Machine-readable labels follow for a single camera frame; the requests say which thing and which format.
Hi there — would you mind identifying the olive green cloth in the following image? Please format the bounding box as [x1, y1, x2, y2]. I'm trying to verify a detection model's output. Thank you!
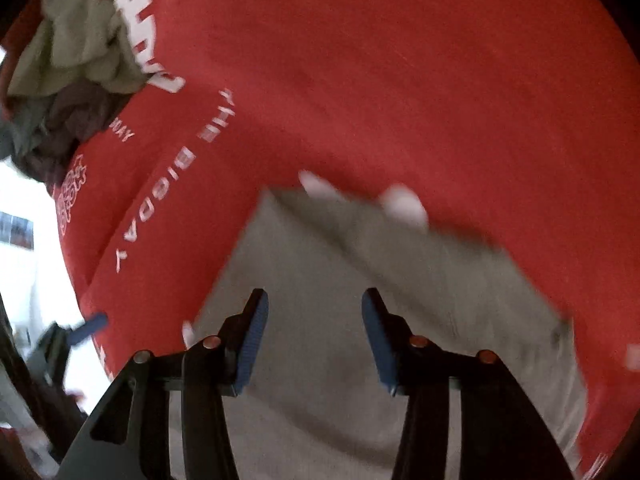
[7, 0, 151, 98]

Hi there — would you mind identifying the grey green cloth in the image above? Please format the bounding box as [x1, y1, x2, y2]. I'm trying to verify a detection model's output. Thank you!
[0, 99, 53, 161]

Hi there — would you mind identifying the red printed blanket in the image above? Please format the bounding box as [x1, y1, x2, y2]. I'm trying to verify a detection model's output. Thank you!
[0, 0, 640, 480]

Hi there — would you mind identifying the dark maroon cloth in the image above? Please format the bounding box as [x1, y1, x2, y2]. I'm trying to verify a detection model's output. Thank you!
[10, 82, 132, 196]

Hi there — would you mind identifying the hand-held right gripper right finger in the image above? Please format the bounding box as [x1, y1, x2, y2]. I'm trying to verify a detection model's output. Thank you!
[361, 287, 576, 480]

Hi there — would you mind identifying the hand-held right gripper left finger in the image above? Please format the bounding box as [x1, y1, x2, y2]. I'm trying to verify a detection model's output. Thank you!
[60, 287, 271, 480]

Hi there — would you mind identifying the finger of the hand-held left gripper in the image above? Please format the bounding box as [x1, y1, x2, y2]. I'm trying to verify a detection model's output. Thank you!
[70, 313, 109, 347]

